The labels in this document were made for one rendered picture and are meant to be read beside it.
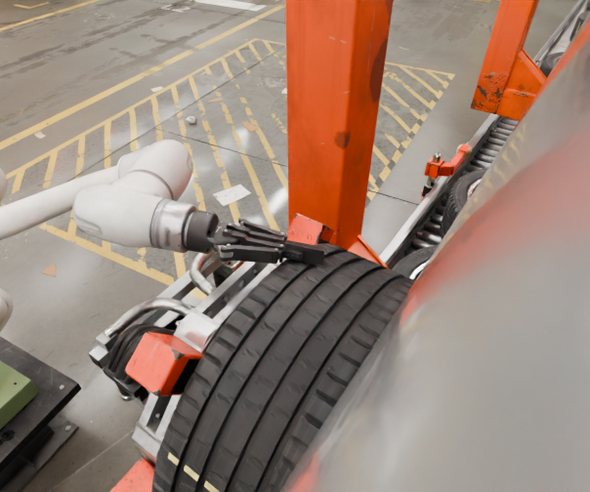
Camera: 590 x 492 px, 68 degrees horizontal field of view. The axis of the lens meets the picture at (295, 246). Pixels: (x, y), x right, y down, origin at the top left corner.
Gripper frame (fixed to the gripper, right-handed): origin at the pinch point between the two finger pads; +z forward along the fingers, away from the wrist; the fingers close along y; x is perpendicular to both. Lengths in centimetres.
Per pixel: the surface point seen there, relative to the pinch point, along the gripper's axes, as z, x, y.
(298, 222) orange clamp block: -3.0, -2.9, -17.4
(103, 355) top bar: -34.5, -27.2, 7.9
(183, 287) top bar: -25.7, -21.4, -10.9
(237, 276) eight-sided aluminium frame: -11.3, -8.0, -0.1
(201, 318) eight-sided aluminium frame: -14.7, -11.0, 10.0
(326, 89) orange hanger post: -2.6, 23.0, -28.5
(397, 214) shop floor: 46, -69, -191
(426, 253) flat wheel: 45, -42, -92
